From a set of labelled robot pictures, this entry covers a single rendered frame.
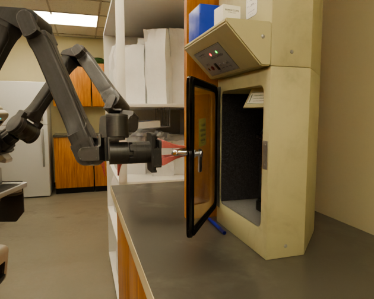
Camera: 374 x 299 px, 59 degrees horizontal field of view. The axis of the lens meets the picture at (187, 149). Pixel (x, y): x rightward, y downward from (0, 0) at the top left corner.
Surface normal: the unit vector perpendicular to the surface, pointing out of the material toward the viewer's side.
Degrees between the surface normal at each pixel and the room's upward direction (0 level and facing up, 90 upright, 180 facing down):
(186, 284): 0
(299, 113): 90
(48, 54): 80
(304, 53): 90
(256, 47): 90
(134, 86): 93
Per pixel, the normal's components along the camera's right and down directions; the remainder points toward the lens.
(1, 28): -0.17, 0.18
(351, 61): -0.96, 0.03
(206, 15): 0.29, 0.10
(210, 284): 0.00, -0.99
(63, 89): -0.07, -0.07
